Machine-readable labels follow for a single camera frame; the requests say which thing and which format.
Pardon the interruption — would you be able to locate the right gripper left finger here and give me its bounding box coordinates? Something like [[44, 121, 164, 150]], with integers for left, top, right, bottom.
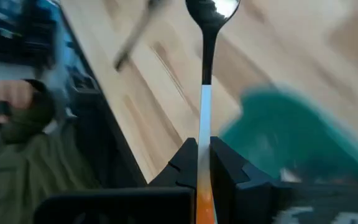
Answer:
[[34, 138, 198, 224]]

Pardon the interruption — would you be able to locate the teal plastic bin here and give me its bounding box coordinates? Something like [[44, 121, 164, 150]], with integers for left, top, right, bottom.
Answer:
[[219, 82, 358, 187]]

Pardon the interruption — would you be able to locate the person's hand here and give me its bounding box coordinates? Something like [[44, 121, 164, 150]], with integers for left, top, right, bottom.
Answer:
[[0, 79, 37, 125]]

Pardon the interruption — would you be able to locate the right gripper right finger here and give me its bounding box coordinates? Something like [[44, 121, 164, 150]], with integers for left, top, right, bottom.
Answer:
[[210, 136, 358, 224]]

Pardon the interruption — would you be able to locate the person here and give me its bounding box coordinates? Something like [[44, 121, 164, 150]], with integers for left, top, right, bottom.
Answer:
[[0, 77, 101, 224]]

